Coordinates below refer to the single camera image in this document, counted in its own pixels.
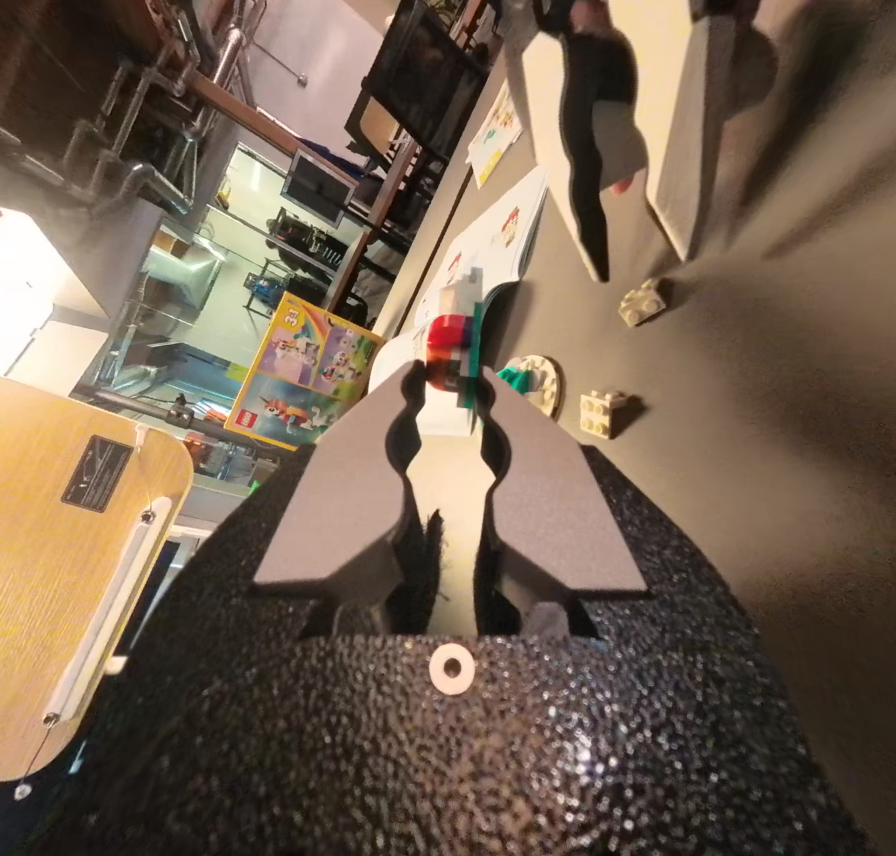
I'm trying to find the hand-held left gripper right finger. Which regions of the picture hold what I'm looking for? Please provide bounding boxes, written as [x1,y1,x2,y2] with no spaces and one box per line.
[478,372,650,619]

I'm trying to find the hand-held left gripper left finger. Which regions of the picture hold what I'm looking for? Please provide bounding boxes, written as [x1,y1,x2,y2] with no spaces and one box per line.
[253,362,429,619]

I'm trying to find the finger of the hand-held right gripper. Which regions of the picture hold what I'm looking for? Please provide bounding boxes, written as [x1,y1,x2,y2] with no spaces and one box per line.
[521,29,648,285]
[608,0,779,264]

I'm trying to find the round white plate teal bricks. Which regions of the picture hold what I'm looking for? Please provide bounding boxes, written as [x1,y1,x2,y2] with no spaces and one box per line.
[503,354,565,418]

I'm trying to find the white lego brick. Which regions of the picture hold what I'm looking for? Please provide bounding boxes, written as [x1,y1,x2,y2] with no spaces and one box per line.
[579,389,641,441]
[619,277,667,328]

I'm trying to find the red white green lego assembly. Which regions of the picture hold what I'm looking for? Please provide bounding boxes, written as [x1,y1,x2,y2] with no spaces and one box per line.
[426,267,491,412]

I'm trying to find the yellow lego set box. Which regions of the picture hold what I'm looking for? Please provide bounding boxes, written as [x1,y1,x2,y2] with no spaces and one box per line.
[224,291,387,451]

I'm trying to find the person's right hand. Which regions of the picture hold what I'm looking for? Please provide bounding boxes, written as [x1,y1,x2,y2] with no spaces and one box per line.
[568,0,611,37]

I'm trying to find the small colourful instruction booklet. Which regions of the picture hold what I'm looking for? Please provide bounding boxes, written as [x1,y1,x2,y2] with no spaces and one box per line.
[467,81,524,190]

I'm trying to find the open instruction booklet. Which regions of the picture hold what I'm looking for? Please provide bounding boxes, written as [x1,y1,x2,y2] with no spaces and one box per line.
[367,165,551,438]

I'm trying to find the large black screen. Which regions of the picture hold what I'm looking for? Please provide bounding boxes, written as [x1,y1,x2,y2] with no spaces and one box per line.
[346,0,491,164]

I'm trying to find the grey framed monitor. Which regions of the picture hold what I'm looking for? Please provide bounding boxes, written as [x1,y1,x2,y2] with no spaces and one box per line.
[280,148,359,230]

